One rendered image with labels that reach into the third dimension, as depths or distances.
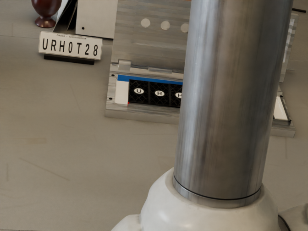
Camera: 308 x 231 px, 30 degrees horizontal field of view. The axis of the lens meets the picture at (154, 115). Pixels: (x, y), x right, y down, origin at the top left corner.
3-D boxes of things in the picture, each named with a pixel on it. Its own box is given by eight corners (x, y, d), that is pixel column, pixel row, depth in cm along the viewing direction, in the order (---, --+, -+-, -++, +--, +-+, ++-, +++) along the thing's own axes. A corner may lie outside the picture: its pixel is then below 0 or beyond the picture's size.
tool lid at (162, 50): (118, -9, 136) (118, -10, 137) (110, 67, 143) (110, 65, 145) (299, 15, 139) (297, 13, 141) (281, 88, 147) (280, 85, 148)
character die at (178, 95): (169, 110, 132) (170, 105, 132) (168, 87, 140) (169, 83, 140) (190, 112, 133) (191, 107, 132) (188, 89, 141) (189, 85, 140)
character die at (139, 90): (127, 105, 131) (128, 101, 131) (128, 83, 139) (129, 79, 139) (148, 107, 132) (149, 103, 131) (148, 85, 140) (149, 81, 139)
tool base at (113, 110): (104, 116, 130) (106, 103, 128) (109, 70, 147) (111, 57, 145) (293, 138, 134) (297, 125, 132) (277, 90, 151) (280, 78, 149)
